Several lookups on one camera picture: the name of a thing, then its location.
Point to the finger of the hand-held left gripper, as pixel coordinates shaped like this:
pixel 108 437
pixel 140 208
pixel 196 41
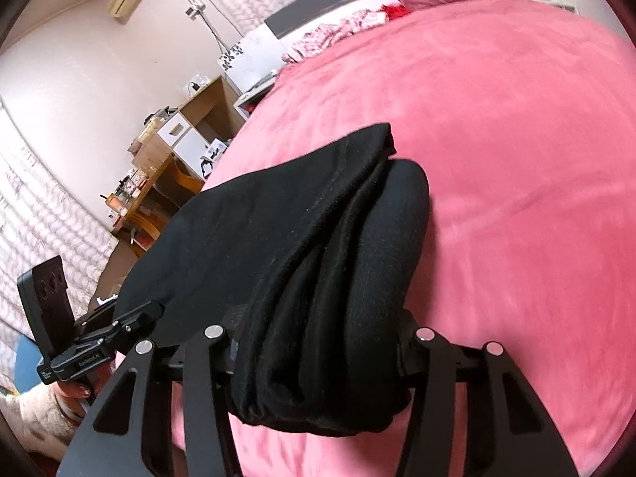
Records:
pixel 141 318

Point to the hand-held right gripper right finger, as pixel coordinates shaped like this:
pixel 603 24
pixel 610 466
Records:
pixel 427 357

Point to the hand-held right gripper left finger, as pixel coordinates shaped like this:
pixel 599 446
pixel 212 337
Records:
pixel 208 357

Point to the black pants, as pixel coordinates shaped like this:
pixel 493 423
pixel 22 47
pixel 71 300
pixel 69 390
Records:
pixel 248 233

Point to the person's left forearm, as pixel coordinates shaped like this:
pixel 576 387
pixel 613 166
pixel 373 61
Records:
pixel 35 417

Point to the person's left hand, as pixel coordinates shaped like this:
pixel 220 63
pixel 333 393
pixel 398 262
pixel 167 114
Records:
pixel 82 391

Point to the blue plastic object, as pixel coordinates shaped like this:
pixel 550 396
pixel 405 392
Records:
pixel 30 367

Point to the low wooden table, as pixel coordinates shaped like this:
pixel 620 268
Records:
pixel 149 203

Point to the white and black box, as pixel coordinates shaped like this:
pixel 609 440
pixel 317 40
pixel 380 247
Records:
pixel 213 159

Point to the pink fleece blanket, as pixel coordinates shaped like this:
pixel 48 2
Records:
pixel 497 159

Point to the wooden desk with white drawers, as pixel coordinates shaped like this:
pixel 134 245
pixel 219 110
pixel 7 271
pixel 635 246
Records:
pixel 208 102

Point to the black charger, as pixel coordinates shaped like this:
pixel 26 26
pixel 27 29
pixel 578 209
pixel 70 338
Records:
pixel 197 85

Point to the white nightstand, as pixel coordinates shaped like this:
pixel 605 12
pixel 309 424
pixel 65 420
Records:
pixel 251 97

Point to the white floral bedside panel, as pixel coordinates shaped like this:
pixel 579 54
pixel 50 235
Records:
pixel 248 54

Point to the hanging white power strip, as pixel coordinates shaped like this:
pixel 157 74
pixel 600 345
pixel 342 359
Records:
pixel 195 10

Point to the pink floral garment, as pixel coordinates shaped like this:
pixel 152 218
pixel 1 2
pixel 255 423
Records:
pixel 323 37

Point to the grey and white headboard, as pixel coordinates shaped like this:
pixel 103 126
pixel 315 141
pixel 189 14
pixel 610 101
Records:
pixel 308 16

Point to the red cloth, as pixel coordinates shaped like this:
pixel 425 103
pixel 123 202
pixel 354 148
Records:
pixel 395 12

